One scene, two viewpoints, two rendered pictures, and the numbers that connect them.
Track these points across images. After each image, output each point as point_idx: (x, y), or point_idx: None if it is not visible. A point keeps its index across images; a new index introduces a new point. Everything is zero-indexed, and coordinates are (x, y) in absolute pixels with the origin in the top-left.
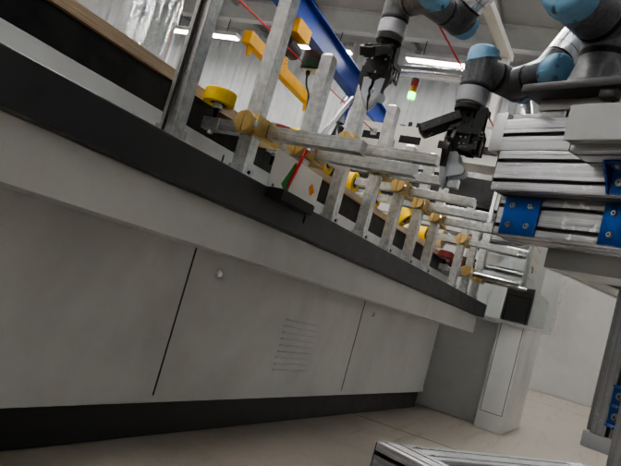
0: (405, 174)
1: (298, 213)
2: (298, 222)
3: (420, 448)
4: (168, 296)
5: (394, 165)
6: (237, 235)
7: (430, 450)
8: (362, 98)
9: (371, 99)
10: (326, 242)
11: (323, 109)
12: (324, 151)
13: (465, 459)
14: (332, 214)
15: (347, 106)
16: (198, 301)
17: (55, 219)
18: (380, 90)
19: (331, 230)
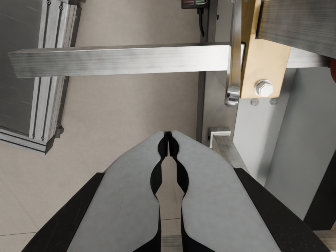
0: (37, 48)
1: (205, 15)
2: (203, 23)
3: (60, 6)
4: None
5: (57, 49)
6: None
7: (57, 14)
8: (201, 143)
9: (153, 141)
10: (198, 105)
11: (312, 47)
12: (224, 44)
13: (43, 28)
14: (214, 134)
15: (227, 71)
16: None
17: None
18: (105, 180)
19: (200, 114)
